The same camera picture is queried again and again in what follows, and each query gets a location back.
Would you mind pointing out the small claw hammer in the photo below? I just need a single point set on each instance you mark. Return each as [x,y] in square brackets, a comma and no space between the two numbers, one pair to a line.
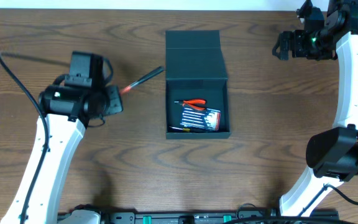
[143,79]

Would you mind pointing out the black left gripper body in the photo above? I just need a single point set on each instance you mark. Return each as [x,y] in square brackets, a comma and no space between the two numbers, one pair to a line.
[114,100]

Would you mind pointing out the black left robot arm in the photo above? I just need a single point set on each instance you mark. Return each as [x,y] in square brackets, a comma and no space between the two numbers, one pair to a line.
[65,109]

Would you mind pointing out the blue precision screwdriver set case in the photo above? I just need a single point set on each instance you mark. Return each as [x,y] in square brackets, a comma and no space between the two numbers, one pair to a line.
[208,119]

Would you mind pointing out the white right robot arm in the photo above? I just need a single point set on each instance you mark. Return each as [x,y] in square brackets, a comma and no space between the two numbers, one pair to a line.
[331,156]

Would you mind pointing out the black gift box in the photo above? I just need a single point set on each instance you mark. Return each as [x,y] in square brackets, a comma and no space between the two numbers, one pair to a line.
[195,69]

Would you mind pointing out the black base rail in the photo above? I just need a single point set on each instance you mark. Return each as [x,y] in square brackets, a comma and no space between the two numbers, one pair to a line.
[249,215]

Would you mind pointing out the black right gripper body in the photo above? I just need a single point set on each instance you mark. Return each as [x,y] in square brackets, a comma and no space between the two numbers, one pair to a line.
[316,45]

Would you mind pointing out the black yellow screwdriver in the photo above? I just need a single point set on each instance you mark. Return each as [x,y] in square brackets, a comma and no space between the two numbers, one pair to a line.
[189,130]

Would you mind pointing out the red handled pliers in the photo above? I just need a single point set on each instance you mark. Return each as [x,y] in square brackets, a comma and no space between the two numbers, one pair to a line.
[193,104]

